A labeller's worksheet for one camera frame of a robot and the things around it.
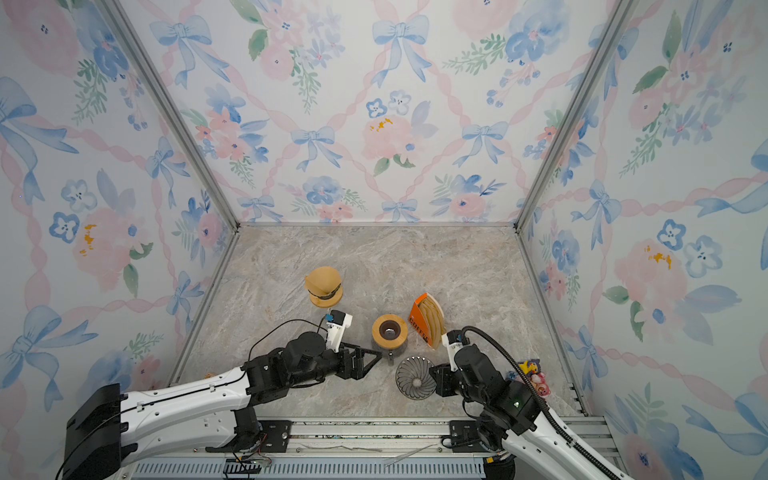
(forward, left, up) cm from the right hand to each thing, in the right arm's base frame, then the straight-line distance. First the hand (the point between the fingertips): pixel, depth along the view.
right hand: (428, 370), depth 77 cm
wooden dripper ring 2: (+6, +10, +2) cm, 12 cm away
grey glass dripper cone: (0, +3, -6) cm, 7 cm away
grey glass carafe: (+4, +10, 0) cm, 11 cm away
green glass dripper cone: (+19, +29, +5) cm, 35 cm away
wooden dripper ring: (+17, +28, +4) cm, 34 cm away
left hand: (+1, +14, +8) cm, 16 cm away
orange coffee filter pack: (+15, -1, +1) cm, 15 cm away
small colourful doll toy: (+2, -29, -5) cm, 29 cm away
